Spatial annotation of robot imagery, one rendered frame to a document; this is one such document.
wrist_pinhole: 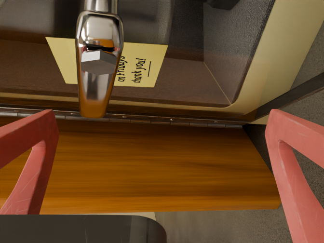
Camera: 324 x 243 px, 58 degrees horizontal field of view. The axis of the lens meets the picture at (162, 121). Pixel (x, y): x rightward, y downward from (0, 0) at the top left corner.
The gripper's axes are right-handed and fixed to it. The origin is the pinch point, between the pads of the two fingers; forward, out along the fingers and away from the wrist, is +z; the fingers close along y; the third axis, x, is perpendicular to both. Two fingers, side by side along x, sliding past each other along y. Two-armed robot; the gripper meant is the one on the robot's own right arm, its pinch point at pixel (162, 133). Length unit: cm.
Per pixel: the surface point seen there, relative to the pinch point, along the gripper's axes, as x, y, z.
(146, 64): 1.6, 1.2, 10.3
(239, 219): 35.7, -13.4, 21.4
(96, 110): 1.0, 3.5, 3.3
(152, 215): 96, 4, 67
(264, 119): 17.0, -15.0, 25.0
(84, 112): 1.4, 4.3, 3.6
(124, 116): 12.6, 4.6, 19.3
